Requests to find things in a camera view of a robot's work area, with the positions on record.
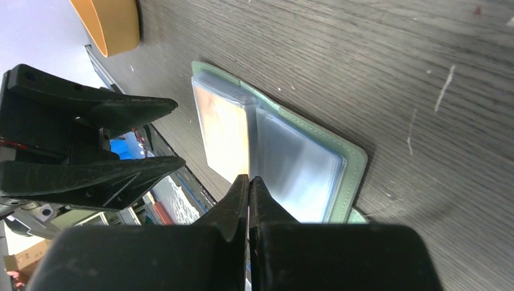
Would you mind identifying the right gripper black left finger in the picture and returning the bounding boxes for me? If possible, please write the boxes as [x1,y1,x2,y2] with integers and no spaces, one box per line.
[27,175,249,290]

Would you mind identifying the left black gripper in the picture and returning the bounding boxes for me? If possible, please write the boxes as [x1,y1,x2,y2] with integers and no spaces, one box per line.
[1,64,185,210]

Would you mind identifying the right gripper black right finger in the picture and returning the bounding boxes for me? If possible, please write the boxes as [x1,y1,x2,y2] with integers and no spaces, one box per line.
[249,177,442,290]

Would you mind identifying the light green card holder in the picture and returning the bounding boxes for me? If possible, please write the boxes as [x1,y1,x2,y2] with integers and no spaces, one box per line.
[191,61,368,224]

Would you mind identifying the yellow credit card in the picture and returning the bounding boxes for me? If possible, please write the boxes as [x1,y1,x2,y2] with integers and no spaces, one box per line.
[192,77,254,182]

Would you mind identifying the yellow oval tray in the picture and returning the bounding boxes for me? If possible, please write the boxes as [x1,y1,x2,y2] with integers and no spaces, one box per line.
[70,0,141,58]

